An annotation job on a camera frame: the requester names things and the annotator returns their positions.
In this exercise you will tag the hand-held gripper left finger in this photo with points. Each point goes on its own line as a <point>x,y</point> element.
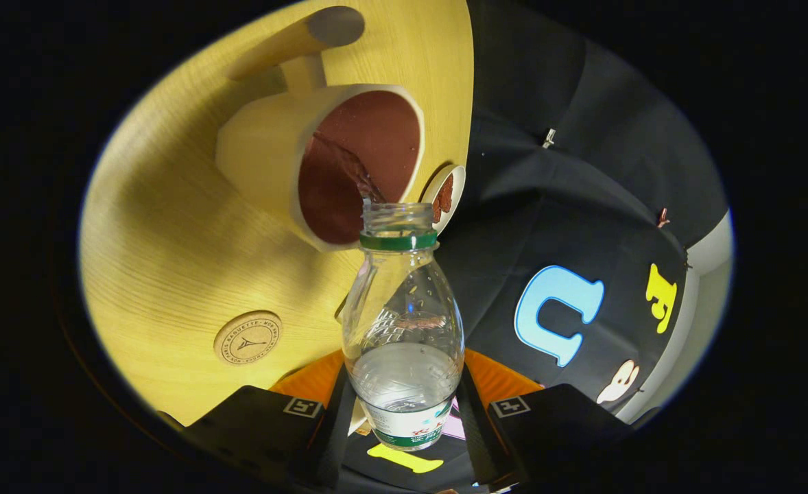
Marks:
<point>332,439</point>

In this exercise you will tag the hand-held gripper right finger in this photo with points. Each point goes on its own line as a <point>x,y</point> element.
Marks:
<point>474,432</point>

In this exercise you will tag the red meat piece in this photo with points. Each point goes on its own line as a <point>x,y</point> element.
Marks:
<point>447,186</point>
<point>438,210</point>

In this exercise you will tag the pink cloth clip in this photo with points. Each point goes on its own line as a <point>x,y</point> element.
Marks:
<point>662,218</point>

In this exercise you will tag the silver cloth clip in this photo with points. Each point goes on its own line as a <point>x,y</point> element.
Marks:
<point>549,138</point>

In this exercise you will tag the round wooden coaster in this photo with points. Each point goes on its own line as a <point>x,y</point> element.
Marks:
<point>247,338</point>

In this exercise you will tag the wooden table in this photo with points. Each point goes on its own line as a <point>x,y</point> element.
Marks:
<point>157,274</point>

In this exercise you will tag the white round plate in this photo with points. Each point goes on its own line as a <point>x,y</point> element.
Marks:
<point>457,180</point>

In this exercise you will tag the clear plastic juice bottle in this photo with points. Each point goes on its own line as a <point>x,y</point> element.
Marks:
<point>404,309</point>

